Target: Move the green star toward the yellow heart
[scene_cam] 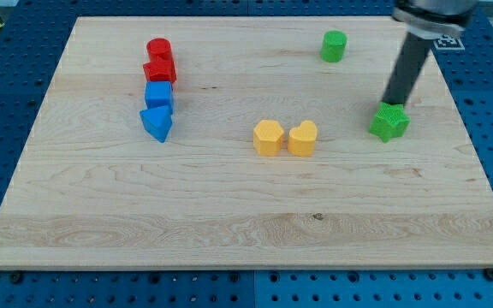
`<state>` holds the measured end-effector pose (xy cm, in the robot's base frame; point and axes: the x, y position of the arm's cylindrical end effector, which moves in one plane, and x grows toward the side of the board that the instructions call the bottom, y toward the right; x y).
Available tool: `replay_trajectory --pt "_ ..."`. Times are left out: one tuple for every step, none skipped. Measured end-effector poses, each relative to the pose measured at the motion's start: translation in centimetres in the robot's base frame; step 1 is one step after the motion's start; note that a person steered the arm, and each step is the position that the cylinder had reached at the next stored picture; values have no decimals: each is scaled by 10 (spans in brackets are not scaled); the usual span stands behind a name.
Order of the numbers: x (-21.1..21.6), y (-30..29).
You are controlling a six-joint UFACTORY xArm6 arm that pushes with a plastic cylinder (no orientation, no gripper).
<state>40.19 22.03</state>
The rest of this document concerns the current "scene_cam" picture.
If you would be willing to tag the yellow hexagon block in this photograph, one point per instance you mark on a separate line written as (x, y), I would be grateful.
(268, 137)

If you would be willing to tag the green star block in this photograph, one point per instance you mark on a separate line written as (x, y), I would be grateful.
(389, 122)

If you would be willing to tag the yellow heart block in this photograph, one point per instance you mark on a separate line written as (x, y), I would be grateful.
(302, 139)

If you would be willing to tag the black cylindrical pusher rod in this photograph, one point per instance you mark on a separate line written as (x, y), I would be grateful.
(408, 65)

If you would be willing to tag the white fiducial marker tag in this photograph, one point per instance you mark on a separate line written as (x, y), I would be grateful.
(448, 43)

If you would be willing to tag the red cylinder block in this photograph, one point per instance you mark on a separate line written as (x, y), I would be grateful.
(159, 48)

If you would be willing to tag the green cylinder block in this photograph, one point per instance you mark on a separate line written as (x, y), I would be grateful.
(333, 46)

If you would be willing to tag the red star block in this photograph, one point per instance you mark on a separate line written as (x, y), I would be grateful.
(160, 70)

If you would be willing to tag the blue cube block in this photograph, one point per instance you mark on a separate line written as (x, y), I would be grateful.
(159, 93)

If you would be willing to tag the wooden board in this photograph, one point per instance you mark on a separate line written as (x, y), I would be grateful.
(93, 190)

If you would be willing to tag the blue triangle block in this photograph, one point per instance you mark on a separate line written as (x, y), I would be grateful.
(157, 122)

